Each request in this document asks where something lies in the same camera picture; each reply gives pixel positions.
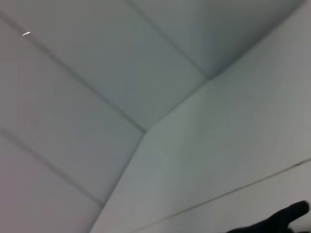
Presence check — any black t-shirt with FREE print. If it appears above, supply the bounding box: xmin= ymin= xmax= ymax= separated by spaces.
xmin=227 ymin=200 xmax=311 ymax=233

